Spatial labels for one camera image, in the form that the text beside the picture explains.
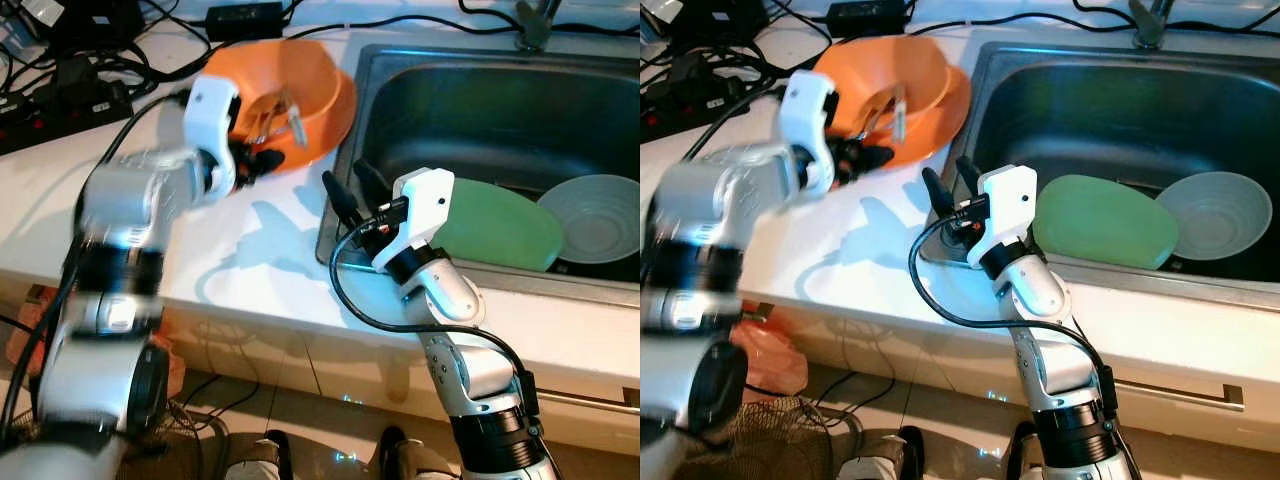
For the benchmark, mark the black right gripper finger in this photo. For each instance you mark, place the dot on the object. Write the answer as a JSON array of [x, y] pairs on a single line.
[[342, 200], [371, 185], [970, 178], [940, 195]]

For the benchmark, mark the orange plastic bowl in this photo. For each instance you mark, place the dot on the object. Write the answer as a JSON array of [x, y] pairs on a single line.
[[890, 65], [290, 70]]

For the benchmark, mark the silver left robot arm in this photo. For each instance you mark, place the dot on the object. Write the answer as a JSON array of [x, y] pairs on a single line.
[[130, 190], [720, 190]]

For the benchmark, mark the wooden chopstick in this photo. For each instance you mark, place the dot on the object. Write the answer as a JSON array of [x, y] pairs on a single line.
[[872, 108], [880, 116], [275, 122], [265, 115]]

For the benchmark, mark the pale spoon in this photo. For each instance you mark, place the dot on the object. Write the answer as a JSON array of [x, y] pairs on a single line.
[[297, 125], [899, 115]]

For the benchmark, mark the green plastic plate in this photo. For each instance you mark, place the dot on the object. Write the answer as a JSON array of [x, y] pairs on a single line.
[[500, 225], [1105, 222]]

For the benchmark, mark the stainless steel sink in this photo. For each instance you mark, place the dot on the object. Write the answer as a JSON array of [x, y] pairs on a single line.
[[1100, 110], [480, 110]]

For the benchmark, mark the flat black power adapter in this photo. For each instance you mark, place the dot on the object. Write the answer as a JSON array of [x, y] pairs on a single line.
[[245, 18], [868, 15]]

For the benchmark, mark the black power strip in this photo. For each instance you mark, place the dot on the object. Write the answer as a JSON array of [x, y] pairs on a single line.
[[690, 110], [60, 115]]

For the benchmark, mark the black charger box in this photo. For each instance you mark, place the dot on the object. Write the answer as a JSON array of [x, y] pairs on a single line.
[[95, 22], [715, 20]]

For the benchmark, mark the red plastic bag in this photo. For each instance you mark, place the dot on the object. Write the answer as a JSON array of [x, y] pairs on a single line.
[[165, 350], [770, 360]]

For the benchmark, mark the grey ribbed bowl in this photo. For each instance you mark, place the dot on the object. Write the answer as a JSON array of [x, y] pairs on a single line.
[[600, 215], [1215, 212]]

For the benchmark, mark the chrome faucet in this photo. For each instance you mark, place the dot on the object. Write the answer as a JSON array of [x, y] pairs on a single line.
[[535, 25], [1150, 22]]

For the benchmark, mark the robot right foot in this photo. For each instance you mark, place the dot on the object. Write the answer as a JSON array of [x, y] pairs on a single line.
[[415, 460], [1025, 455]]

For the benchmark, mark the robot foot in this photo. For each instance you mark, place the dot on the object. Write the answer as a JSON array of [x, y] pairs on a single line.
[[880, 458], [258, 460], [415, 460], [1025, 455]]

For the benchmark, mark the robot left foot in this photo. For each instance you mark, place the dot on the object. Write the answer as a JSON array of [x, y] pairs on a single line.
[[258, 460], [880, 458]]

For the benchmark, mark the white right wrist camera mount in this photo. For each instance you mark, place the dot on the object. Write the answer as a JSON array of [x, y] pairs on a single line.
[[425, 200], [1005, 200]]

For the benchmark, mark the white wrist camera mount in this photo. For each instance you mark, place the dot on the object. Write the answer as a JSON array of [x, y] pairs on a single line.
[[212, 110], [805, 105], [425, 200], [1005, 200]]

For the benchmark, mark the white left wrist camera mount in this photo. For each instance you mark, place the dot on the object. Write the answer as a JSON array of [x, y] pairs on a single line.
[[212, 110], [805, 105]]

